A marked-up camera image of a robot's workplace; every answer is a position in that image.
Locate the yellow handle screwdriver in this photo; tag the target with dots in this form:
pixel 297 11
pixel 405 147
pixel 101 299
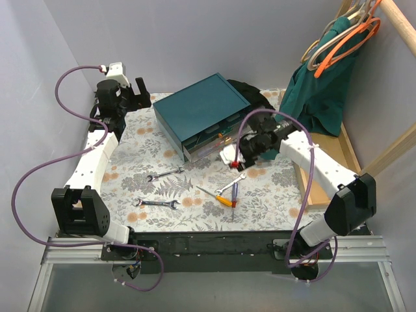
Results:
pixel 219 198

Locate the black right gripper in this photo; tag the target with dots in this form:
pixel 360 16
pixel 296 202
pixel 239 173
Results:
pixel 246 154

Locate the wooden rack frame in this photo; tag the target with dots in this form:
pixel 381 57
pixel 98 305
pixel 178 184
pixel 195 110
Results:
pixel 381 107

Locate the medium silver wrench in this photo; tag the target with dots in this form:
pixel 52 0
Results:
pixel 152 178

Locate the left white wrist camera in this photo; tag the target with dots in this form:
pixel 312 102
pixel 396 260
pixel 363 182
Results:
pixel 116 71

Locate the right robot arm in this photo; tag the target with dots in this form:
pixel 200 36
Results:
pixel 353 196

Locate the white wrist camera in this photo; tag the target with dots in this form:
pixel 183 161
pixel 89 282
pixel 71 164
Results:
pixel 116 71
pixel 230 157

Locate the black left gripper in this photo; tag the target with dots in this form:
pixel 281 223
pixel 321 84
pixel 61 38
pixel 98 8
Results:
pixel 136 98

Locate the green cloth garment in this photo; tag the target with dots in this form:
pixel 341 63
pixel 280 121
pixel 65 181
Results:
pixel 318 104

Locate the black knit cloth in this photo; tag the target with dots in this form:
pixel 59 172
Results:
pixel 251 94

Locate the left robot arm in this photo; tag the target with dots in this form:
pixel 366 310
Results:
pixel 78 206

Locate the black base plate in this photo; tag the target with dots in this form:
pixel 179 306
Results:
pixel 217 251

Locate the blue red screwdriver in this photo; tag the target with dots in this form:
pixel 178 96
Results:
pixel 213 147
pixel 234 196

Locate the small silver wrench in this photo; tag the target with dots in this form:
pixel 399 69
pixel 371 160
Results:
pixel 219 191

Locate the floral table mat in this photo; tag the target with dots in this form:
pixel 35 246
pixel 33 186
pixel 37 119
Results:
pixel 268 199

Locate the teal drawer cabinet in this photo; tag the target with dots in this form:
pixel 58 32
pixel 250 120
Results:
pixel 209 104

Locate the large silver wrench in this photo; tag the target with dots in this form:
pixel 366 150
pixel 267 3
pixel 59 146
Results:
pixel 170 204

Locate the aluminium rail frame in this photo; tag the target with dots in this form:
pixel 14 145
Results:
pixel 84 275

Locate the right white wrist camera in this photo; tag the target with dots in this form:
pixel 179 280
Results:
pixel 230 157

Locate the beige clothes hanger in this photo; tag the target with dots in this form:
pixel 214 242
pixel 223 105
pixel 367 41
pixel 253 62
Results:
pixel 355 12

